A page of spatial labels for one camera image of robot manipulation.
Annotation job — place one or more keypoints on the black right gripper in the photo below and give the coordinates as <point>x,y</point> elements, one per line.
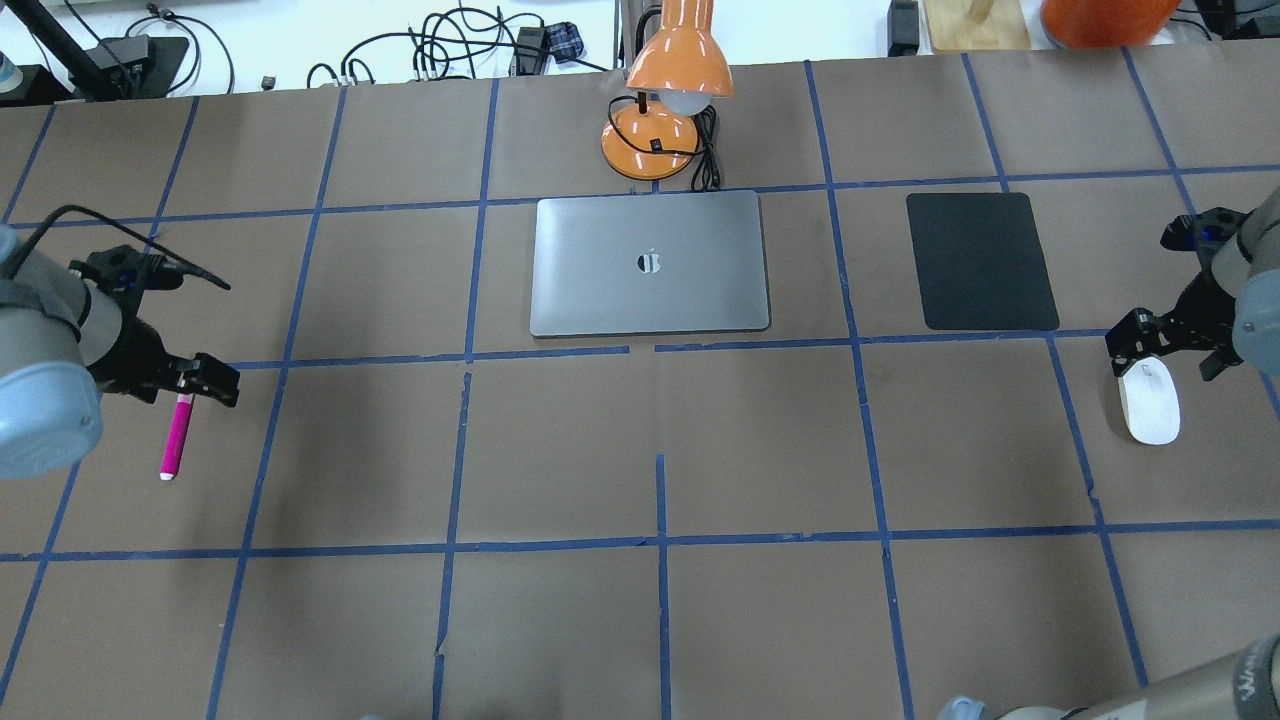
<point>1207,307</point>

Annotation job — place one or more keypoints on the black mousepad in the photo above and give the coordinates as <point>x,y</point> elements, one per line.
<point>979,262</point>

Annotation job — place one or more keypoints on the grey closed laptop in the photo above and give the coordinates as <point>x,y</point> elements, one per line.
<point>664,263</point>

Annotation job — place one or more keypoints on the white computer mouse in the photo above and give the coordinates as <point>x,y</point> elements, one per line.
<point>1150,403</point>

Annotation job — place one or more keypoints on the pink highlighter pen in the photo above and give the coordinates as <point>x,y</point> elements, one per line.
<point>176,438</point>

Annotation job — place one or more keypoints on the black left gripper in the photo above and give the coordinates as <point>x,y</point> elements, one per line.
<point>143,359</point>

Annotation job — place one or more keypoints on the wooden stand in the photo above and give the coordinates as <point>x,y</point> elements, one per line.
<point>964,26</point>

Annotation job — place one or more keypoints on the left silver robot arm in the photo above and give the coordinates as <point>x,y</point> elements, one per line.
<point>72,333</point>

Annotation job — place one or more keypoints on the orange desk lamp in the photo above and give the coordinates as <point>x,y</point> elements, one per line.
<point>667,122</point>

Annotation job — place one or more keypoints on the black power adapter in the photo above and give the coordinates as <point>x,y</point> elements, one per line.
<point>903,28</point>

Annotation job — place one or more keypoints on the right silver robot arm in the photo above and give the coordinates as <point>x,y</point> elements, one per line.
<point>1243,684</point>

